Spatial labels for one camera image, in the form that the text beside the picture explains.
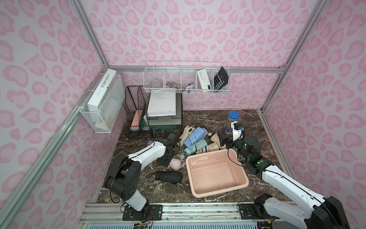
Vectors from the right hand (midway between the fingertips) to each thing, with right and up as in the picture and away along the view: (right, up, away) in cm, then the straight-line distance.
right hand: (224, 130), depth 77 cm
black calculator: (+1, +32, +14) cm, 35 cm away
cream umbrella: (-20, -1, +23) cm, 31 cm away
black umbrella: (-31, -27, +5) cm, 42 cm away
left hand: (-30, -17, +13) cm, 37 cm away
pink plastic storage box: (-4, -26, +9) cm, 28 cm away
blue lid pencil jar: (+9, +8, +13) cm, 17 cm away
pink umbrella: (-27, -20, +6) cm, 34 cm away
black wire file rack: (-56, +4, +24) cm, 61 cm away
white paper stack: (-36, +16, +14) cm, 42 cm away
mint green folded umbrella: (-15, -12, +17) cm, 26 cm away
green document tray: (-42, +1, +18) cm, 46 cm away
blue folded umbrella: (-13, -4, +20) cm, 24 cm away
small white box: (-9, +32, +14) cm, 36 cm away
